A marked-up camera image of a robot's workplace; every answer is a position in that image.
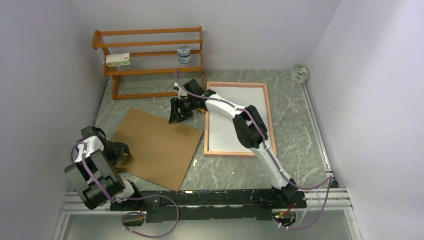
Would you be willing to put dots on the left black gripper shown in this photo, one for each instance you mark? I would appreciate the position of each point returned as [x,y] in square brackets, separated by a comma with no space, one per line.
[119,148]

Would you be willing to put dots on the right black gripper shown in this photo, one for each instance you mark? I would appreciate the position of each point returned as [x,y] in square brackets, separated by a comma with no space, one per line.
[174,117]

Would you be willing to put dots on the brown backing board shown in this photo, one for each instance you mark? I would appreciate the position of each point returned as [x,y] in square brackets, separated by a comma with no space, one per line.
[159,152]

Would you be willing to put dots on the pink picture frame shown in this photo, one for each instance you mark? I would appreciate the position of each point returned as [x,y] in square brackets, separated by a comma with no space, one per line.
[238,153]

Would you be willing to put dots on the mountain landscape photo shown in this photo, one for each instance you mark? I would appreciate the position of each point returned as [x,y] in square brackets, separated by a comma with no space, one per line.
[225,132]

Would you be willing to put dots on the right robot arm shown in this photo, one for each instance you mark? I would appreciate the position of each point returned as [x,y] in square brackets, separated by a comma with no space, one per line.
[250,130]

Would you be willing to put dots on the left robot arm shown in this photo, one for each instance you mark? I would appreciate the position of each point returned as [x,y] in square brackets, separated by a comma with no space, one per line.
[94,176]

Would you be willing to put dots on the small blue white jar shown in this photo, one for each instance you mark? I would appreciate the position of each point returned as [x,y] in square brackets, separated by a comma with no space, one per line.
[184,54]

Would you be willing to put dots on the wooden shelf rack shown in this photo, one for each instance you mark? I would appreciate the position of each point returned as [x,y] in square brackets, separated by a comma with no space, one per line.
[153,52]

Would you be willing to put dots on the white green cardboard box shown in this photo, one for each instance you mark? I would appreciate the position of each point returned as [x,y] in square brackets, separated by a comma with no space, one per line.
[119,59]

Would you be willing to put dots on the clear tape roll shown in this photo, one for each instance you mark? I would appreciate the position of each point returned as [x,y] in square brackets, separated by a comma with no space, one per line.
[299,73]

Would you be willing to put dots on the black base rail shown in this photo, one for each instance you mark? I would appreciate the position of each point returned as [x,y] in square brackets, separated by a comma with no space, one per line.
[259,204]

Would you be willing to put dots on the aluminium extrusion frame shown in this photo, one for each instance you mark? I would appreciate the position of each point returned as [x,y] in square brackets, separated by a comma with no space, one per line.
[318,201]

